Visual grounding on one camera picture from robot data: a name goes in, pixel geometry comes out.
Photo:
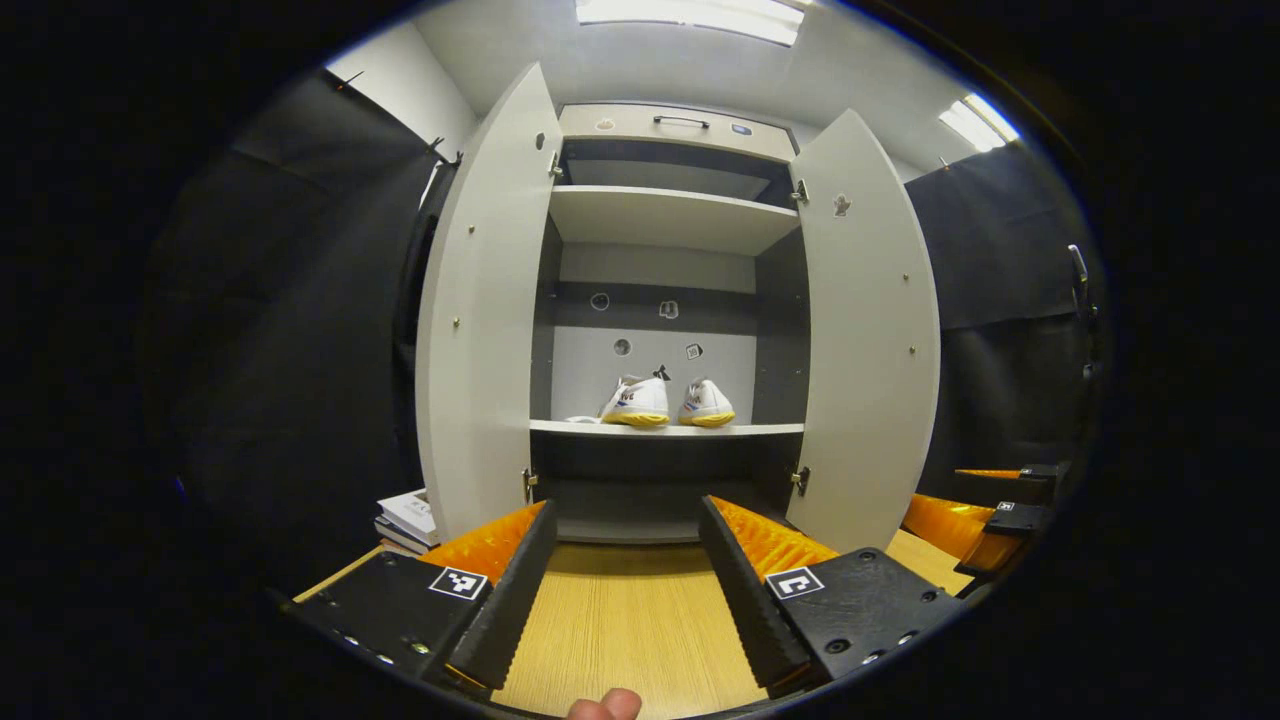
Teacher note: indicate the metal hook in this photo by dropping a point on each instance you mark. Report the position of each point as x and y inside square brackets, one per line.
[1078, 262]

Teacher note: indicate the white cabinet door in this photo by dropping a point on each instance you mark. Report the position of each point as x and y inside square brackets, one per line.
[485, 320]
[870, 350]

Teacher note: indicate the book with portrait cover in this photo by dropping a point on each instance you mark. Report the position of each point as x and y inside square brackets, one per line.
[412, 512]

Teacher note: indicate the black cloth clip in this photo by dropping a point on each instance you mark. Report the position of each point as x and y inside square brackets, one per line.
[349, 80]
[443, 152]

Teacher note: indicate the black backdrop cloth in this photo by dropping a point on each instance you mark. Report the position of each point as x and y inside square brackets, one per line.
[1000, 250]
[300, 330]

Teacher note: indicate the ceiling light panel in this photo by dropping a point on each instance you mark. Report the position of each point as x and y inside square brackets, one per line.
[690, 15]
[975, 122]

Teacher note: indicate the metal door hinge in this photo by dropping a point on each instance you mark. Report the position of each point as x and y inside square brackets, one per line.
[800, 481]
[800, 191]
[555, 166]
[529, 484]

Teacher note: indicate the white cabinet drawer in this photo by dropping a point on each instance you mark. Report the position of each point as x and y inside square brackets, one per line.
[625, 125]

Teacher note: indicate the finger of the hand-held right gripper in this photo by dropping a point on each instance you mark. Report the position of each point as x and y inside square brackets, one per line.
[1022, 517]
[1042, 471]

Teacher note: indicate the white canvas shoe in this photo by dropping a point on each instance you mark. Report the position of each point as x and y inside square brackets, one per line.
[640, 400]
[708, 403]

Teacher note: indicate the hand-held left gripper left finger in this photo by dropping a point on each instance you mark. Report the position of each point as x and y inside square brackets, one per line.
[510, 600]

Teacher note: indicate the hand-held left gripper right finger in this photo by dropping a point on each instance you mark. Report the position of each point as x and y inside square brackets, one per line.
[750, 600]

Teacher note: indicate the white shoe cabinet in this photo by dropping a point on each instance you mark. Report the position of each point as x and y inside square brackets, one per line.
[670, 215]

